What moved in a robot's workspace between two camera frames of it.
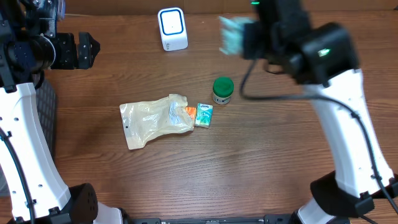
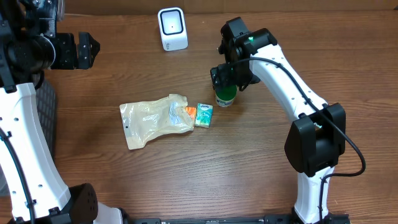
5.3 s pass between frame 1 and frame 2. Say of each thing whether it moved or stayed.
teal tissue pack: stayed
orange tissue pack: stayed
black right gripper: moved
